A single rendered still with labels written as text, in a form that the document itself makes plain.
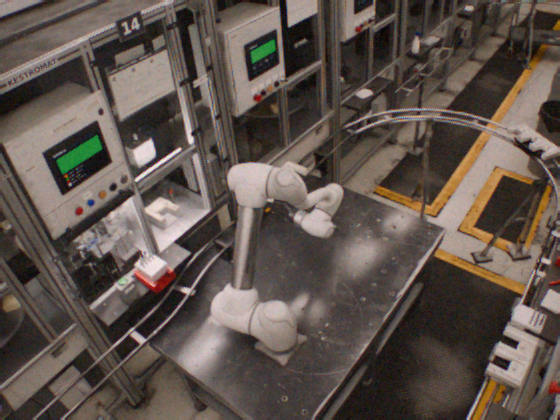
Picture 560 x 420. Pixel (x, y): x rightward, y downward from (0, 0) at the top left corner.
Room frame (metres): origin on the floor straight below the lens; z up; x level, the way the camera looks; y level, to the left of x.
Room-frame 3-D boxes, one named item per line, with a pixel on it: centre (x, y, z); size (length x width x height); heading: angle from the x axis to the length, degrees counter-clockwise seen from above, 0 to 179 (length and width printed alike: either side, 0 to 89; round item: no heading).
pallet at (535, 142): (2.30, -1.73, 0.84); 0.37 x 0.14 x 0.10; 16
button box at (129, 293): (1.35, 0.73, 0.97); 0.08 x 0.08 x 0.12; 48
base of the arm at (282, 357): (1.18, 0.04, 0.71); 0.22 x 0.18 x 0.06; 138
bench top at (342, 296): (1.58, -0.06, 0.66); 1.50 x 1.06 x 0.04; 138
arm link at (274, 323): (1.17, 0.06, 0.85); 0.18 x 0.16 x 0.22; 63
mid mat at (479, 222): (2.58, -1.91, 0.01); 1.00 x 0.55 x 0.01; 138
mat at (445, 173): (4.92, -2.99, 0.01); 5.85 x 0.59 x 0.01; 138
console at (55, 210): (1.52, 0.84, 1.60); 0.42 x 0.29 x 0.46; 138
